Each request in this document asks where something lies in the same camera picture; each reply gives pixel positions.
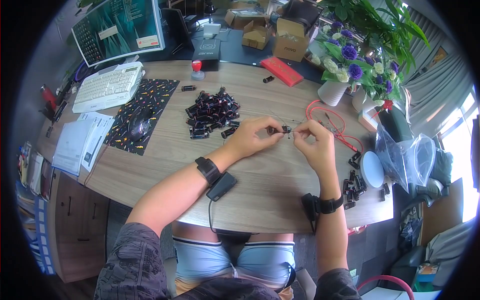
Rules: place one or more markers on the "person's right hand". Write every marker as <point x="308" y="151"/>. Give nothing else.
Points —
<point x="320" y="150"/>

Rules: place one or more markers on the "white round disc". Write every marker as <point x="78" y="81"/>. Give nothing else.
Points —
<point x="372" y="169"/>

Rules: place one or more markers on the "window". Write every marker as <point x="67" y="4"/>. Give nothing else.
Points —
<point x="461" y="150"/>

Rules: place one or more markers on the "red stamp on grey base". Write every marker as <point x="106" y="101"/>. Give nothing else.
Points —
<point x="197" y="69"/>

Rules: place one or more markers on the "person's left hand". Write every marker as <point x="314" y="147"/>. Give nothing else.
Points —
<point x="247" y="137"/>

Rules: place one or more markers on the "white power adapter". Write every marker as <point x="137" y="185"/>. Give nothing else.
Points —
<point x="212" y="30"/>

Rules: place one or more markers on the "dark green pot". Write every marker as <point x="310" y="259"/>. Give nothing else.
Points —
<point x="393" y="123"/>

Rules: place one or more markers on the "wooden drawer cabinet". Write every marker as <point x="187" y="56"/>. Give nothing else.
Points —
<point x="78" y="228"/>

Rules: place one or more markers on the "stack of white papers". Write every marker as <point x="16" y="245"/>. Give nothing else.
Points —
<point x="77" y="144"/>

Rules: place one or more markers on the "person's right thumb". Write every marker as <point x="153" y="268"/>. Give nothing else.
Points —
<point x="303" y="138"/>

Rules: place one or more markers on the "large open cardboard box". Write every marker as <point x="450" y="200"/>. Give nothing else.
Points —
<point x="290" y="43"/>

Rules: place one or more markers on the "black wrist band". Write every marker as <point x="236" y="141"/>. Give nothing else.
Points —
<point x="215" y="178"/>
<point x="322" y="205"/>

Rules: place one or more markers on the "black carton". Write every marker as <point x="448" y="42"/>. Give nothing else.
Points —
<point x="206" y="52"/>

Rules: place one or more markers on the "person's legs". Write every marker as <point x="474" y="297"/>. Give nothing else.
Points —
<point x="232" y="258"/>

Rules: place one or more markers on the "person's left thumb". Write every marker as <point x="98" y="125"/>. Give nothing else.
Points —
<point x="270" y="139"/>

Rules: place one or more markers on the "person's right fingers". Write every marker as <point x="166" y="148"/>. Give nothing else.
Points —
<point x="309" y="149"/>

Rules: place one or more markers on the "single black cylinder part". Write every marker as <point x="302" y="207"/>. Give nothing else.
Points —
<point x="268" y="79"/>
<point x="188" y="88"/>

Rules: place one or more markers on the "red chair rim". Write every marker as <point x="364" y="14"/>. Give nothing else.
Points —
<point x="386" y="285"/>

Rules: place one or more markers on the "person's right index finger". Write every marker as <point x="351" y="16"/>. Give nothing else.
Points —
<point x="308" y="125"/>

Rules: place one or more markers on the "group of black holder parts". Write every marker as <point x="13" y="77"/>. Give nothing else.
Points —
<point x="352" y="187"/>

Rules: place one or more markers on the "green leafy plant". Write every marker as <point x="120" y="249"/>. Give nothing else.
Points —
<point x="378" y="22"/>

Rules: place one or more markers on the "black star-print mouse pad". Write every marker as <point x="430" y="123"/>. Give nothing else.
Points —
<point x="150" y="101"/>

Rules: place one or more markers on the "person's left index finger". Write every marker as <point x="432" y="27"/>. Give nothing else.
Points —
<point x="270" y="122"/>

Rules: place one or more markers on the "white keyboard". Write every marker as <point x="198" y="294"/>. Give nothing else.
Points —
<point x="108" y="88"/>

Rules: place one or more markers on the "black computer mouse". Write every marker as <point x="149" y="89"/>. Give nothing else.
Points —
<point x="139" y="124"/>

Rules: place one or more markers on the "black tablet stand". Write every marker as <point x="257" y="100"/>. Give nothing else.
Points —
<point x="177" y="28"/>

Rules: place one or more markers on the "computer monitor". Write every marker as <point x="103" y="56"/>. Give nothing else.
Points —
<point x="116" y="30"/>

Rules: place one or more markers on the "clear plastic bag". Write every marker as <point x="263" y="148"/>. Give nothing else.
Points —
<point x="405" y="157"/>

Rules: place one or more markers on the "pile of black cylinder parts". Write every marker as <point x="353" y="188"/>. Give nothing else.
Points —
<point x="212" y="112"/>

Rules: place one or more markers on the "person's body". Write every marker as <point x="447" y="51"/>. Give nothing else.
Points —
<point x="131" y="262"/>

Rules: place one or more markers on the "white vase with flowers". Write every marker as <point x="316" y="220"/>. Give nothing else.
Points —
<point x="341" y="67"/>

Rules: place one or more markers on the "shelf of books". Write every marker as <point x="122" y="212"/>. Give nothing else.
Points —
<point x="33" y="172"/>

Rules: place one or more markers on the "flat red box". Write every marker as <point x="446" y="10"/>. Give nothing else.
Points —
<point x="281" y="70"/>

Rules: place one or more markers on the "small open cardboard box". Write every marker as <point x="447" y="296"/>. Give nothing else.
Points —
<point x="255" y="36"/>

